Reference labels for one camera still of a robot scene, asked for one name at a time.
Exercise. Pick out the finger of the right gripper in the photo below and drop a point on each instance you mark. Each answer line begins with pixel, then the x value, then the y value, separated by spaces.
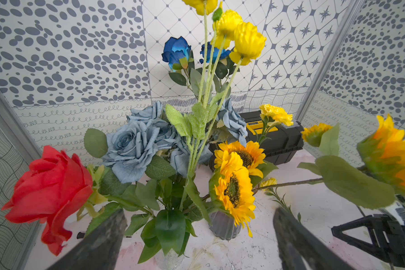
pixel 395 248
pixel 366 233

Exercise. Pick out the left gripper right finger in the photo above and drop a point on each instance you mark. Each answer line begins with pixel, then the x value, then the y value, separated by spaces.
pixel 299 249

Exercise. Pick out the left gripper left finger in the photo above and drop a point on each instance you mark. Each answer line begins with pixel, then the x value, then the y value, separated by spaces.
pixel 99 250

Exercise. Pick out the yellow carnation flower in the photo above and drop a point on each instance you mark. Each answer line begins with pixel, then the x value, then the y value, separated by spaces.
pixel 269 190

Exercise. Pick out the yellow sunflower with bud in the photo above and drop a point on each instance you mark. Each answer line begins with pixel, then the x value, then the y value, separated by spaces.
pixel 378 181

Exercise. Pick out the large yellow sunflower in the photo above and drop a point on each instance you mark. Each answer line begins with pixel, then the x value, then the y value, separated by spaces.
pixel 230 188

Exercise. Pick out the clear glass vase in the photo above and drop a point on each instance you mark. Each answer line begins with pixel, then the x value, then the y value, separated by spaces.
pixel 171 261

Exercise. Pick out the red rose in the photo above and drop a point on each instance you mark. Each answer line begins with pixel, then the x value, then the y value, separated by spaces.
pixel 55 187

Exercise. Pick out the black toolbox yellow latch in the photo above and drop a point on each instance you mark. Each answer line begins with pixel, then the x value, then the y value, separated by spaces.
pixel 280 146

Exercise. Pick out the small yellow sunflower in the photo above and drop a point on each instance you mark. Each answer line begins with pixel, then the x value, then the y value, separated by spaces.
pixel 251 154

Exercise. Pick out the dusty blue rose bunch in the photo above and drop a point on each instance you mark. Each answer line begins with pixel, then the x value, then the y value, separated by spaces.
pixel 161 127

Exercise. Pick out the yellow carnation near toolbox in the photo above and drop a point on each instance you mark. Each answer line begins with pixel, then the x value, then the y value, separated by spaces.
pixel 271 117

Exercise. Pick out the dark blue rose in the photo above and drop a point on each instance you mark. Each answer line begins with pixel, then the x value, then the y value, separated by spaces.
pixel 225 65
pixel 178 55

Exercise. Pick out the yellow poppy spray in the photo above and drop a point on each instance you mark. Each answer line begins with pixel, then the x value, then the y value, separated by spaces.
pixel 229 44

